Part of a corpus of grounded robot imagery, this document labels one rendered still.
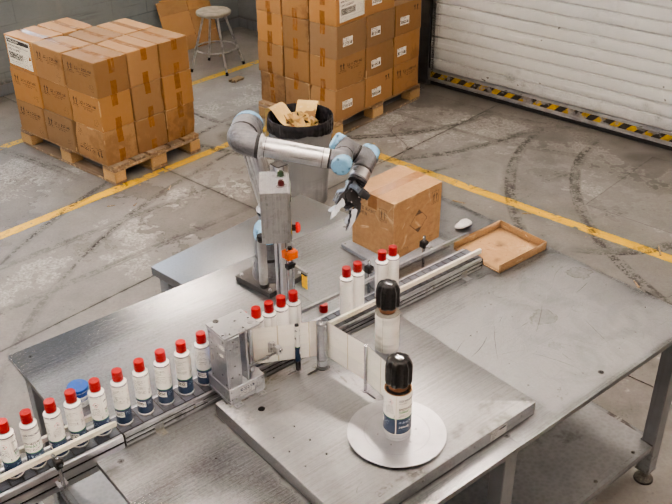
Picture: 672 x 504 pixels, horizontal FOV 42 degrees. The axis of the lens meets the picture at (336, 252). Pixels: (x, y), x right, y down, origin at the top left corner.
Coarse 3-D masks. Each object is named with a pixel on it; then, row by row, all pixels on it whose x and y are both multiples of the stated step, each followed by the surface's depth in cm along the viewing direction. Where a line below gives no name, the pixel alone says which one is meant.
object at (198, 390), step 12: (468, 252) 365; (444, 264) 357; (408, 276) 349; (420, 276) 349; (336, 312) 328; (360, 312) 328; (336, 324) 321; (180, 396) 287; (192, 396) 287; (132, 408) 282; (156, 408) 282; (168, 408) 282; (144, 420) 277
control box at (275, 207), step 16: (272, 176) 293; (288, 176) 294; (272, 192) 282; (288, 192) 284; (272, 208) 285; (288, 208) 285; (272, 224) 288; (288, 224) 288; (272, 240) 291; (288, 240) 291
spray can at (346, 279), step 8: (344, 272) 316; (344, 280) 317; (352, 280) 318; (344, 288) 318; (352, 288) 319; (344, 296) 320; (352, 296) 321; (344, 304) 322; (352, 304) 323; (344, 312) 324
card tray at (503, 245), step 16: (496, 224) 390; (464, 240) 379; (480, 240) 383; (496, 240) 382; (512, 240) 382; (528, 240) 382; (544, 240) 375; (496, 256) 371; (512, 256) 371; (528, 256) 369
